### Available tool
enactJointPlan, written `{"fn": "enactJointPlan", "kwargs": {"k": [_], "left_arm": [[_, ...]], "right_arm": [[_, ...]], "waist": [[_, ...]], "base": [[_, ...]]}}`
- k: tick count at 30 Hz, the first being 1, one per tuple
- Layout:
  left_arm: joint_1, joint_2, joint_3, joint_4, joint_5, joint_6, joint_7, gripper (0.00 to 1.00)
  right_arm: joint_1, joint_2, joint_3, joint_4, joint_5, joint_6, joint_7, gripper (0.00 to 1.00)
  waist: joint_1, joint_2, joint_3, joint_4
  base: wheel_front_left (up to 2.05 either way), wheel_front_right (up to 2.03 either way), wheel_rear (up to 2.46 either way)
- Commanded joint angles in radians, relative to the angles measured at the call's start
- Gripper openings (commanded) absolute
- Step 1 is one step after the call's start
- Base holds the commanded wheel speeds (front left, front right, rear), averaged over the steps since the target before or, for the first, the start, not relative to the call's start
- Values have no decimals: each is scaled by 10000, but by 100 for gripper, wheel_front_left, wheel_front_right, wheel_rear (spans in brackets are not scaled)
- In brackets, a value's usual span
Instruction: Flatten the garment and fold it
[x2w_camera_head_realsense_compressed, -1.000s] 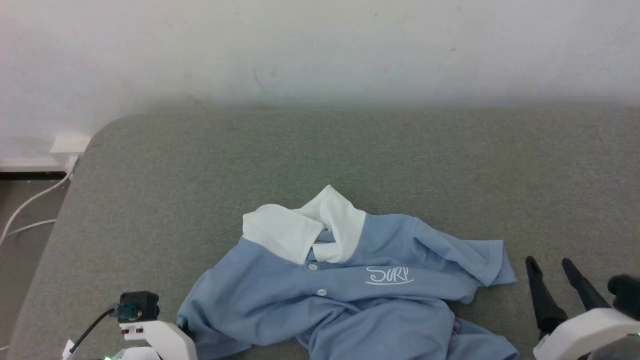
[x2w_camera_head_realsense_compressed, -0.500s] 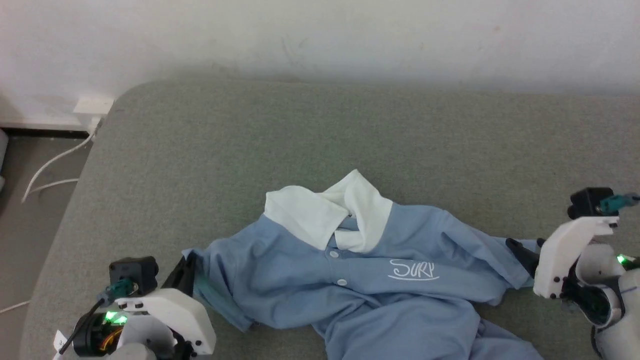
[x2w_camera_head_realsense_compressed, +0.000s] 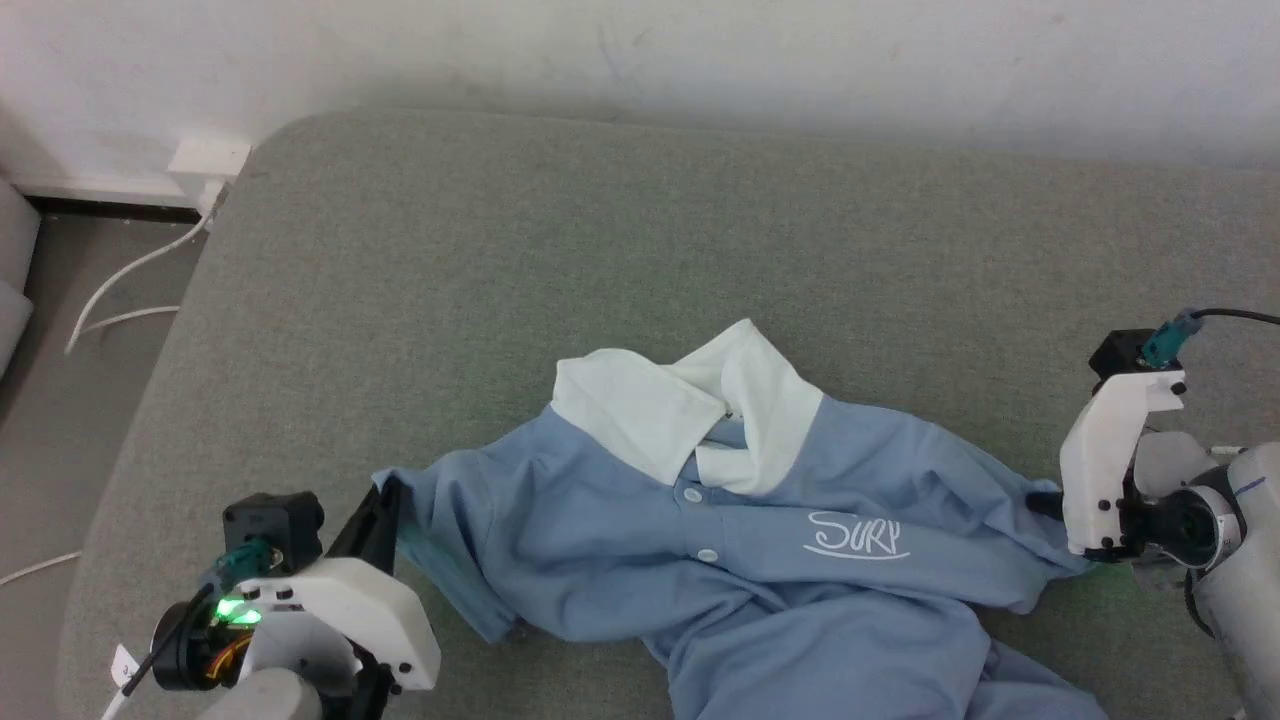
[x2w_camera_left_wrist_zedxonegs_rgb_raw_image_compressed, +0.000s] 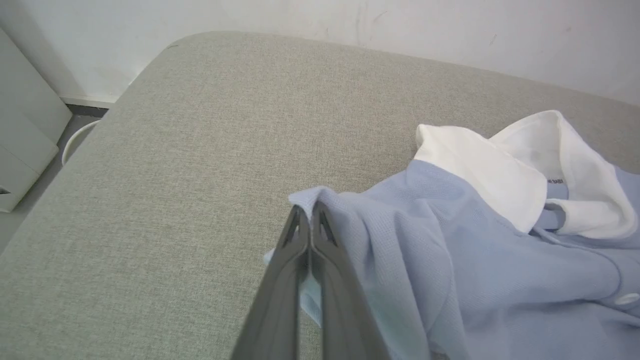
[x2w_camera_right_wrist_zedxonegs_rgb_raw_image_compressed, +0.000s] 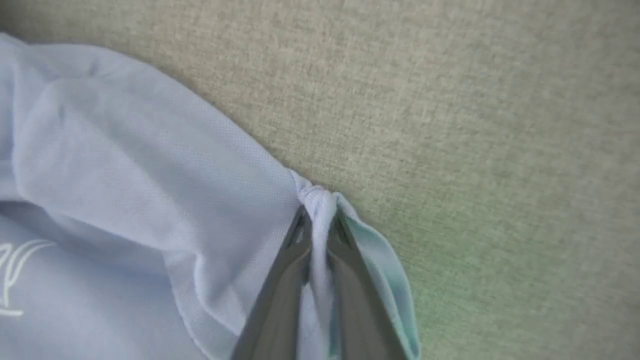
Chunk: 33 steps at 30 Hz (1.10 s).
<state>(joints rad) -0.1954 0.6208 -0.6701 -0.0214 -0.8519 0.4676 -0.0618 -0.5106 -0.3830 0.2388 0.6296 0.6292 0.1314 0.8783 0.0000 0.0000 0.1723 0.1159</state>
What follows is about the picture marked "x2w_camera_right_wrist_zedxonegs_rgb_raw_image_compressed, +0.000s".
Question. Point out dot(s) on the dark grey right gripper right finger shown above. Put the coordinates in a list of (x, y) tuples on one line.
[(360, 305)]

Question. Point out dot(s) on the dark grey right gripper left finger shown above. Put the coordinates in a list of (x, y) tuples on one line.
[(277, 300)]

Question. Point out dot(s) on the light blue shirt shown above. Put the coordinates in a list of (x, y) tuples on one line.
[(140, 200)]

